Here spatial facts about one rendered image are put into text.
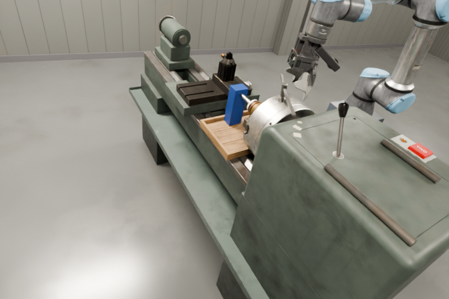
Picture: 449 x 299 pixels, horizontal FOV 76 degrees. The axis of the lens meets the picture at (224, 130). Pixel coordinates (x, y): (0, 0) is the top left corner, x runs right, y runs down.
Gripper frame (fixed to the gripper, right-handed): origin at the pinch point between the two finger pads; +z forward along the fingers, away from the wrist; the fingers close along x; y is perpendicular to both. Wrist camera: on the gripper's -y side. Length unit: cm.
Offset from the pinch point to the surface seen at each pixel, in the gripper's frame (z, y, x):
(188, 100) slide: 40, 36, -49
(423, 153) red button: 5.2, -40.9, 21.8
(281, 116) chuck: 12.9, 2.0, -1.9
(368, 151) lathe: 7.7, -21.7, 20.9
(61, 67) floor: 142, 184, -255
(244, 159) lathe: 48, 6, -15
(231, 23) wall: 77, -28, -358
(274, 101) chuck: 11.6, 3.5, -10.5
